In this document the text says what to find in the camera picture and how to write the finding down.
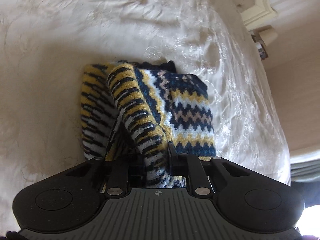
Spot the navy yellow patterned knit sweater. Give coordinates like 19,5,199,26
80,61,216,188

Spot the right cream table lamp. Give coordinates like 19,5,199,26
258,28,278,46

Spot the cream floral bedspread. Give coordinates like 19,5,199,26
1,0,291,233

